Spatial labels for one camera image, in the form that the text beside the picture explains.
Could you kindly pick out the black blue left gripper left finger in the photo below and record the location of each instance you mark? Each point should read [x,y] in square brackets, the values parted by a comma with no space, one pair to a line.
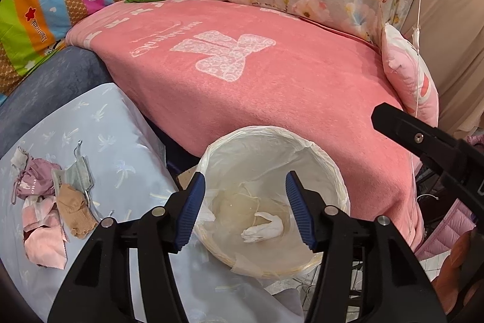
[97,287]

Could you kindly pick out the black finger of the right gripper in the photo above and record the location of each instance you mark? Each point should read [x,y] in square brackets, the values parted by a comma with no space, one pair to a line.
[459,165]

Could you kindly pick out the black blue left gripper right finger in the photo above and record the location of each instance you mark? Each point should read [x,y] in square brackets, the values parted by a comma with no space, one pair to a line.
[365,264]

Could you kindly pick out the pink cloth piece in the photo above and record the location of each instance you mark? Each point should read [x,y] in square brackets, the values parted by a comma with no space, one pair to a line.
[44,238]

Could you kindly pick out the tan knit sock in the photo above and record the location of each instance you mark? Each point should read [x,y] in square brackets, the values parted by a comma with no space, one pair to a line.
[74,211]

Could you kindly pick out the grey drawstring pouch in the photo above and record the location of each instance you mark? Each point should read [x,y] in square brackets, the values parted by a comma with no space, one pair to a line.
[79,176]

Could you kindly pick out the mauve fabric bag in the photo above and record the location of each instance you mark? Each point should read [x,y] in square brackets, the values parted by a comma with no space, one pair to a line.
[33,178]

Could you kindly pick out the white sock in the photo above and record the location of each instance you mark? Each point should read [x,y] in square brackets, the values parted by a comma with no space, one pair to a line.
[272,228]

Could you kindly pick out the beige tulle mesh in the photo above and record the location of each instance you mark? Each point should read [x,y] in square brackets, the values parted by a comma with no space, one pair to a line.
[234,212]

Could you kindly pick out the white lined trash bin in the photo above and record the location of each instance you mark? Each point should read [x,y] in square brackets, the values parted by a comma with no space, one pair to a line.
[259,158]

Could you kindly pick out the pink small pillow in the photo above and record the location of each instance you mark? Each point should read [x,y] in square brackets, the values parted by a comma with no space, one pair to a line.
[409,76]

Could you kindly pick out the rolled grey cloth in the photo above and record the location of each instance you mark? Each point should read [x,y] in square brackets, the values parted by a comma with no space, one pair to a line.
[19,159]

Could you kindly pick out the dark blue velvet cushion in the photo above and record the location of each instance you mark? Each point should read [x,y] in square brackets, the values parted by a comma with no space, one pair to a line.
[63,77]

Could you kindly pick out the pink towel blanket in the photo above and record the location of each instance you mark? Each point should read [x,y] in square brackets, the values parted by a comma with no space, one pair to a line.
[200,69]

